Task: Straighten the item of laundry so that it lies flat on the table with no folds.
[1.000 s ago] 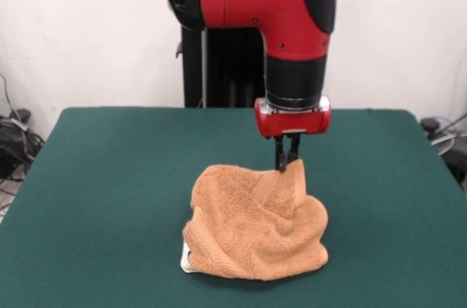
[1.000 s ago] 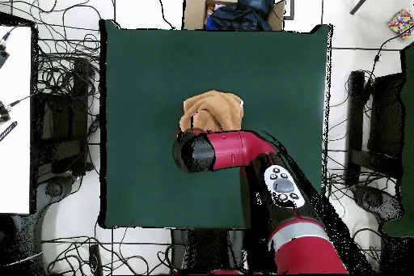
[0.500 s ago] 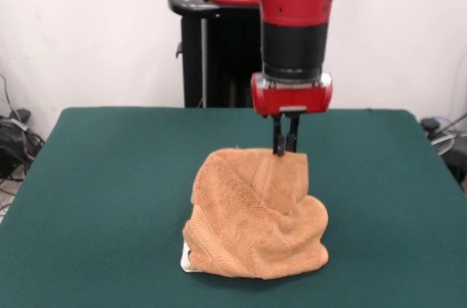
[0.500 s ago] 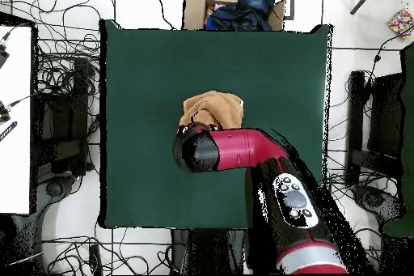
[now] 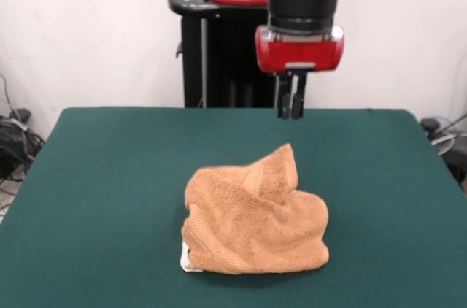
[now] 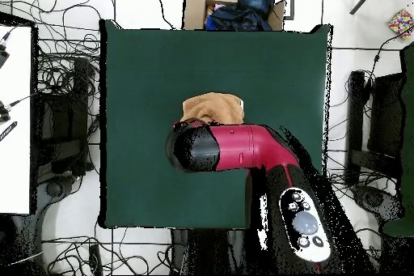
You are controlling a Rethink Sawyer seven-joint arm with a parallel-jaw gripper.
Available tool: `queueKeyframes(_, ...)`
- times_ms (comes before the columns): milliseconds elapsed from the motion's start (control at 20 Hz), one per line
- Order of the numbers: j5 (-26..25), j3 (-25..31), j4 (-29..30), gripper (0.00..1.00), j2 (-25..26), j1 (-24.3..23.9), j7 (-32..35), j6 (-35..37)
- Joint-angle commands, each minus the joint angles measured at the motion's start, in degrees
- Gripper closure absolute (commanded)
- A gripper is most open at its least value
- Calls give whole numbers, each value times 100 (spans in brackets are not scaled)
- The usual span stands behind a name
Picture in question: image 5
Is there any black cable tangle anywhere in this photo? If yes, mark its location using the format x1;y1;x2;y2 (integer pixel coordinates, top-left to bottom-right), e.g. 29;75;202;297
0;74;47;214

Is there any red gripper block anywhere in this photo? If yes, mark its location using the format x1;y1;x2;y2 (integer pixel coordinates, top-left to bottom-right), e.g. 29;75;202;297
254;25;345;120

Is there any orange terry towel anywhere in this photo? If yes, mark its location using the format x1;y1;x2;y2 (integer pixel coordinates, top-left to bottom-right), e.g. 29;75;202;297
180;142;331;275

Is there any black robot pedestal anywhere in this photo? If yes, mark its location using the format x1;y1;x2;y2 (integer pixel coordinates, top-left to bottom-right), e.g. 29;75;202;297
167;0;296;109

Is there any dark green table cloth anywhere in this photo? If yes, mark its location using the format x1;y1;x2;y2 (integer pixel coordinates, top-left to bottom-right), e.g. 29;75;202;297
0;106;467;308

